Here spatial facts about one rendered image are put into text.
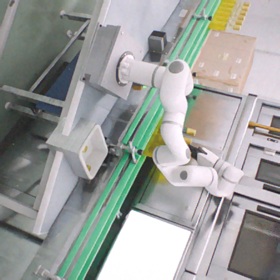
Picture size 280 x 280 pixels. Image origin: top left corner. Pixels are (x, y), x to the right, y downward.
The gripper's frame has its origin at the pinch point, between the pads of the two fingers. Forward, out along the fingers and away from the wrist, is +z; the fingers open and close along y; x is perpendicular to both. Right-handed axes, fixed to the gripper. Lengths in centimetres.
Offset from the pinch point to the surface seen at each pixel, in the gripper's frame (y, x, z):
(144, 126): 12.6, 7.9, 21.5
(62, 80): 12, 8, 82
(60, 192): 14, 58, 29
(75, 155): 31, 45, 25
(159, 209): -13.4, 29.8, -2.2
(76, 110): 38, 31, 36
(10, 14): 54, 12, 98
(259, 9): -306, -543, 199
